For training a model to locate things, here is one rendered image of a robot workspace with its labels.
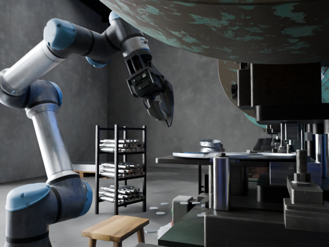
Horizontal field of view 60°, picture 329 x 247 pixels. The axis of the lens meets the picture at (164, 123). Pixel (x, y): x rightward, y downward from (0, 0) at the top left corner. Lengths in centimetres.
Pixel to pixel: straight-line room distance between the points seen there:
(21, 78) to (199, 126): 671
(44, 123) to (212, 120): 653
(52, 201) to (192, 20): 77
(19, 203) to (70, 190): 16
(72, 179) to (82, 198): 7
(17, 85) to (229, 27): 82
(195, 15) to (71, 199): 81
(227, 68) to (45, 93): 132
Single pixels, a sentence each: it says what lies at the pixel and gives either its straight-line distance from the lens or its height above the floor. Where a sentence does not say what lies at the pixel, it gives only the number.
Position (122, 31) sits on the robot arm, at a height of 112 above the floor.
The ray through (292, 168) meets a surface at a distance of 61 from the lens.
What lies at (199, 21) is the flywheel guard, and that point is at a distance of 28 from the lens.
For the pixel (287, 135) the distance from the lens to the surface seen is 66.
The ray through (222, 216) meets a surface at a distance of 48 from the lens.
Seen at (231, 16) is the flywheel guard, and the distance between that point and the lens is 25.
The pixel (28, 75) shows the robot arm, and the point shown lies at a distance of 96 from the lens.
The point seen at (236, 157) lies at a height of 79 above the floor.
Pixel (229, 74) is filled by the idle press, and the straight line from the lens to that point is 206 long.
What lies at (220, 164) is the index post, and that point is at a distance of 50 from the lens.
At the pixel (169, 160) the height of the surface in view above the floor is 77.
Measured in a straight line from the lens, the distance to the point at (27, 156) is 632.
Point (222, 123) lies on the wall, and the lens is 738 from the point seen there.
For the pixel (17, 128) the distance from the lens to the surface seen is 613.
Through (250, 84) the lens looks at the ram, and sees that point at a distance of 62.
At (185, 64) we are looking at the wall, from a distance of 783.
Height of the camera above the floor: 83
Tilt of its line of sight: 3 degrees up
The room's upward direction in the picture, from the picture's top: straight up
